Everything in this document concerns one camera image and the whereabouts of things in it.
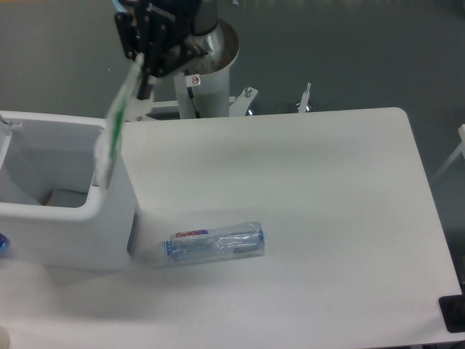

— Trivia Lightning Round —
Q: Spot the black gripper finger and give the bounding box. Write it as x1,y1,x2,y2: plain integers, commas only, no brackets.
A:
114,1,147,60
136,21,203,100

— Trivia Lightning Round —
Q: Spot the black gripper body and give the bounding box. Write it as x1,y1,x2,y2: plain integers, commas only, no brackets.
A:
143,1,201,40

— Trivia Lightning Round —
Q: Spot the clear plastic bag with labels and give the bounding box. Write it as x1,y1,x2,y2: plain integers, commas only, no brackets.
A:
93,54,145,189

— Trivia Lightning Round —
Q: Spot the clear crushed water bottle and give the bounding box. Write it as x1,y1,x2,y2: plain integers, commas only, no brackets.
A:
145,222,265,268

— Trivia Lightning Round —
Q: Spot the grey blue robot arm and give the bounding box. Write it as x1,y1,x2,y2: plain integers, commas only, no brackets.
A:
113,1,218,100

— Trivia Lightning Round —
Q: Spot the white open trash can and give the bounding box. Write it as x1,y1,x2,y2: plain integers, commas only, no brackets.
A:
1,111,139,270

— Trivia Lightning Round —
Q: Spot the black device at table corner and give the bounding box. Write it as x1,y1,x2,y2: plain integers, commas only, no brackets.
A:
439,294,464,333

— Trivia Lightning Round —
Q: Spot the black cable on pedestal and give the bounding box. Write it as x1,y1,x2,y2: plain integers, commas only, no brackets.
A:
187,85,201,119

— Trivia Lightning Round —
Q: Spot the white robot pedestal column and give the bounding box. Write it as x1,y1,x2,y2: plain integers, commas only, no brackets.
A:
174,19,239,119

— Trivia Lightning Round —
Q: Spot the white pedestal base frame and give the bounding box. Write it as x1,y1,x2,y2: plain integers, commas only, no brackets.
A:
125,82,312,122

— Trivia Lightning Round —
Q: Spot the white frame at right edge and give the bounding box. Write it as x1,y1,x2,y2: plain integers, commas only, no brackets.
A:
431,124,464,185

